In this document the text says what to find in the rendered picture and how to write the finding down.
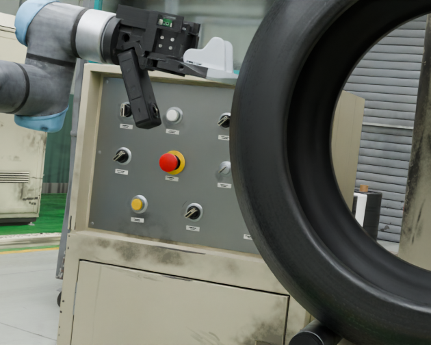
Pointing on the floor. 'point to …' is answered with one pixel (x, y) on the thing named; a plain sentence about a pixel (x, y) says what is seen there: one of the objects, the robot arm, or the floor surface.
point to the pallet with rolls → (368, 210)
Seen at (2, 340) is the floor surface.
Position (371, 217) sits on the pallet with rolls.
